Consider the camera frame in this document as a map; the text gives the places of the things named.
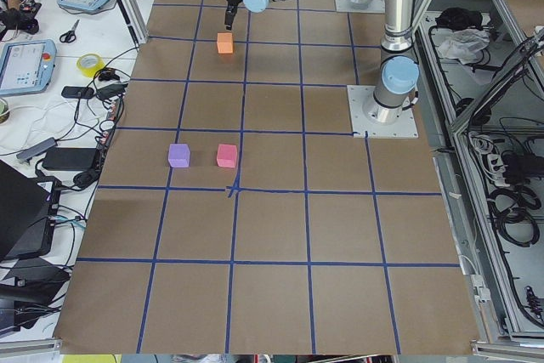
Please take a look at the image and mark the yellow tape roll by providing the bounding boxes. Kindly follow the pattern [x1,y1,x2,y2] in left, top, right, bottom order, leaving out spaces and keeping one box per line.
[76,53,105,78]

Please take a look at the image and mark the blue teach pendant near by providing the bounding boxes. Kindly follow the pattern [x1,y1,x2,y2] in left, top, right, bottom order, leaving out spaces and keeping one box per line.
[1,39,57,96]

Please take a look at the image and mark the square metal base plate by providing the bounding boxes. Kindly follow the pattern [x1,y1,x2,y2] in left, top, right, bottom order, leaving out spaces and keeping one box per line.
[347,85,419,139]

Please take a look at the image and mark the black power brick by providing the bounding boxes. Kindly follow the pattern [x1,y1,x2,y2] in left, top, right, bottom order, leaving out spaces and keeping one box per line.
[42,147,97,171]

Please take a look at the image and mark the purple foam block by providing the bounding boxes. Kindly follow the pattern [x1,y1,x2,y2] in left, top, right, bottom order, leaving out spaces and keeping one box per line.
[167,144,190,168]

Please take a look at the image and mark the black handled scissors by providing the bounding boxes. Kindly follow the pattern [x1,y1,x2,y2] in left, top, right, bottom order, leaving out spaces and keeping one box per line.
[59,20,80,44]

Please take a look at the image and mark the crumpled white cloth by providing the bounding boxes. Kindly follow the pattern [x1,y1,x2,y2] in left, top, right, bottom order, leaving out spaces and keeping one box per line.
[437,29,490,65]

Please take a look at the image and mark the orange foam block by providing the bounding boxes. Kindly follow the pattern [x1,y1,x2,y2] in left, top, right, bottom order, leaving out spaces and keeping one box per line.
[216,31,235,54]

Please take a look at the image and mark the brown paper table cover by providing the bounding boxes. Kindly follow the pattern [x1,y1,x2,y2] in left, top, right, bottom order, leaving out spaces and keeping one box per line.
[55,0,479,355]

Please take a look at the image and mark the pink foam block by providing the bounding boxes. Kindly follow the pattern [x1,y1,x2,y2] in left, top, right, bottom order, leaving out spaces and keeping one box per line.
[216,144,238,168]

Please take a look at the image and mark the black laptop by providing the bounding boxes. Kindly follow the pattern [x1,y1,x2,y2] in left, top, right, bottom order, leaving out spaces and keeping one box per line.
[1,162,60,261]

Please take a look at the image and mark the black coiled cables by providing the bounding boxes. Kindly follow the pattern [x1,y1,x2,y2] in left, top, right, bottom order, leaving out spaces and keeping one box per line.
[486,186,541,249]

